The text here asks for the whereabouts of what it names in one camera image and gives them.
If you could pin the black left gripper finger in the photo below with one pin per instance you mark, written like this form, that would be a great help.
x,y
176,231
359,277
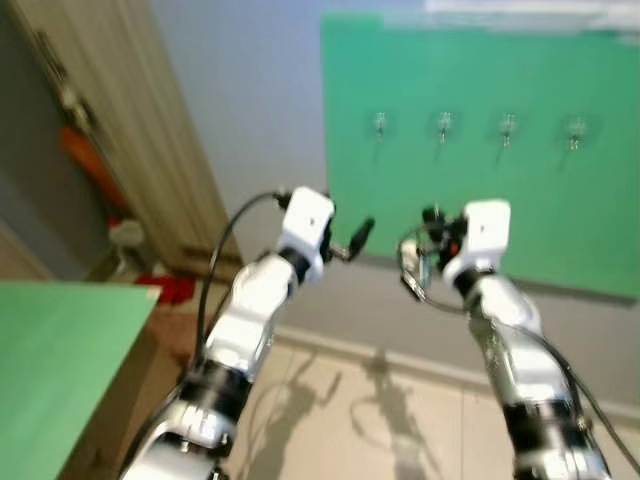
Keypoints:
x,y
360,235

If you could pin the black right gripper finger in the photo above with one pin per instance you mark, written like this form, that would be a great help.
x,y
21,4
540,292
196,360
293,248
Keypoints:
x,y
432,214

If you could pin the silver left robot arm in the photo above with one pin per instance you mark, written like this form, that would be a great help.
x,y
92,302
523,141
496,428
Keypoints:
x,y
240,330

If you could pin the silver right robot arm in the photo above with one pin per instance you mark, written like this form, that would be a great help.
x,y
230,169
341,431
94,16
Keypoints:
x,y
520,360

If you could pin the clear adhesive metal hook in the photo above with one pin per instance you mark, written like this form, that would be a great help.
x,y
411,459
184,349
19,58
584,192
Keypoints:
x,y
444,125
507,127
380,124
575,131

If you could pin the red cloth bundle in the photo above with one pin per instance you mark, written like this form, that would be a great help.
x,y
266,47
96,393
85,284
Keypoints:
x,y
165,288

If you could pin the white jug red cap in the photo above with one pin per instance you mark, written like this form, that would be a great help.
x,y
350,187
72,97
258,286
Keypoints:
x,y
126,240

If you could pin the clear wide tape strip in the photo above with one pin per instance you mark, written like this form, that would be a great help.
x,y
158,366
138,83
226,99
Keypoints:
x,y
530,12

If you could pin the light wooden cabinet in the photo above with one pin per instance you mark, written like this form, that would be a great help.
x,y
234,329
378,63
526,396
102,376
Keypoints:
x,y
130,120

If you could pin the orange bag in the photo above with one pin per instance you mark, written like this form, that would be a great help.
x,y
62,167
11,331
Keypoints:
x,y
90,165

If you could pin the green table board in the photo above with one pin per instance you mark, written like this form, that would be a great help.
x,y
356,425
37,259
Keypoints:
x,y
60,380

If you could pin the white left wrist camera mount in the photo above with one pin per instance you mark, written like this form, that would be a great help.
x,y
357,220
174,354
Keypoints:
x,y
305,225

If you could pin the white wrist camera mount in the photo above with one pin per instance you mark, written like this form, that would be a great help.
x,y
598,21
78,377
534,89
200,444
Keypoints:
x,y
305,225
485,230

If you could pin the green wall board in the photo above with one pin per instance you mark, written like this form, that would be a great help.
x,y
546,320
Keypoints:
x,y
480,220

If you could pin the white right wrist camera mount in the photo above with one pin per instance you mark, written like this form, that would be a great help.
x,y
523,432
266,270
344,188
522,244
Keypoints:
x,y
485,230

